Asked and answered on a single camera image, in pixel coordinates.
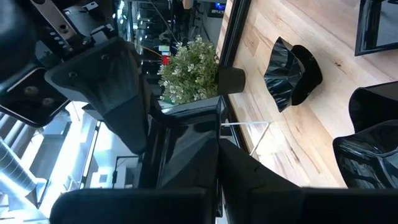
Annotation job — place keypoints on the silver ventilation duct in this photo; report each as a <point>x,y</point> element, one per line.
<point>12,168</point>

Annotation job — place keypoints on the green artificial plant black pot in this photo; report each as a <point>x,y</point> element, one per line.
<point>189,71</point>

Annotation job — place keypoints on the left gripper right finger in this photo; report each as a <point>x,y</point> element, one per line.
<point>280,205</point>

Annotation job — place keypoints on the black round fluted mini plate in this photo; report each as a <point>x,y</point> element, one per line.
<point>363,155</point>

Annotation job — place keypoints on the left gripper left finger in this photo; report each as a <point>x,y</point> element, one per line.
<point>133,207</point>

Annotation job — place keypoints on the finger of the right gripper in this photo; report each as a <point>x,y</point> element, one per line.
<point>102,93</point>

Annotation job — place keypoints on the red box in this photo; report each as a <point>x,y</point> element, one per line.
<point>166,59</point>

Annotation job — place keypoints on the background monitor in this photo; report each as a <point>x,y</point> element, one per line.
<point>219,6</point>

